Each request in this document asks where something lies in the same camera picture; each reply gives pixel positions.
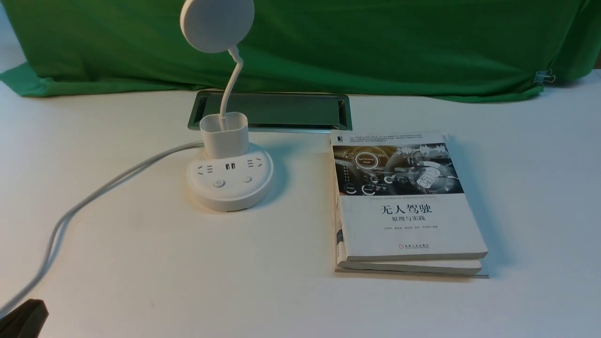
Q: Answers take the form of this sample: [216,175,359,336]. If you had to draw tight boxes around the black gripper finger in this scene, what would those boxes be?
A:
[0,299,49,338]

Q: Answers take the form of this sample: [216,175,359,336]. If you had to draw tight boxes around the white desk lamp with sockets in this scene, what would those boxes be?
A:
[179,0,274,212]

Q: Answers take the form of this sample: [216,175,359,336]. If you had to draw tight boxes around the white book with Chinese title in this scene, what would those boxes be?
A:
[329,131,489,261]

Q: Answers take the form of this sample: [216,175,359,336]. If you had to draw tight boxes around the green backdrop cloth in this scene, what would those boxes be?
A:
[1,0,601,103]

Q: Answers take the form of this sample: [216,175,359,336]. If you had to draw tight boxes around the silver binder clip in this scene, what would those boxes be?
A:
[532,70,556,86]

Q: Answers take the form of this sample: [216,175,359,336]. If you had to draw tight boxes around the white power cable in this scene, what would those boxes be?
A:
[0,140,205,316]

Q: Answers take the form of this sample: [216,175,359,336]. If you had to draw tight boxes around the metal desk cable grommet tray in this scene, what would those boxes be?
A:
[188,91,353,132]

